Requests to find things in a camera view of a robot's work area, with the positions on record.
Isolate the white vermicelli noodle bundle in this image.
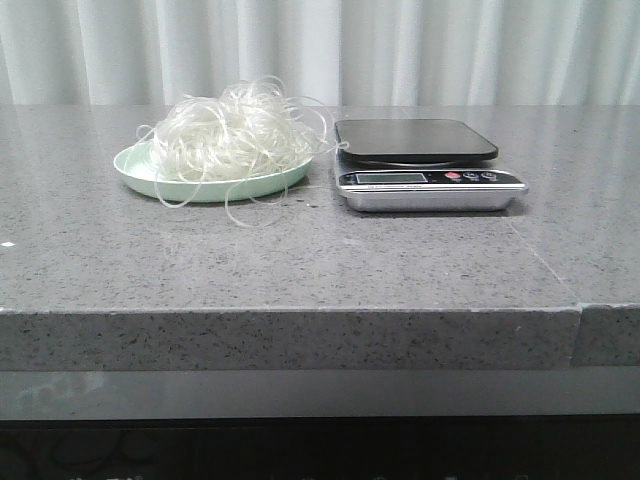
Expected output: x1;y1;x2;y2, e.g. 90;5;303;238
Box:
136;75;348;209

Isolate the black silver kitchen scale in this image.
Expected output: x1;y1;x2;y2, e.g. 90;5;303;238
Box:
335;119;528;212

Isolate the light green plastic plate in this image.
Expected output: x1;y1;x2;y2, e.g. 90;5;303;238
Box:
113;142;311;203

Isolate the white pleated curtain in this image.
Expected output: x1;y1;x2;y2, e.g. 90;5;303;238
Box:
1;1;639;106

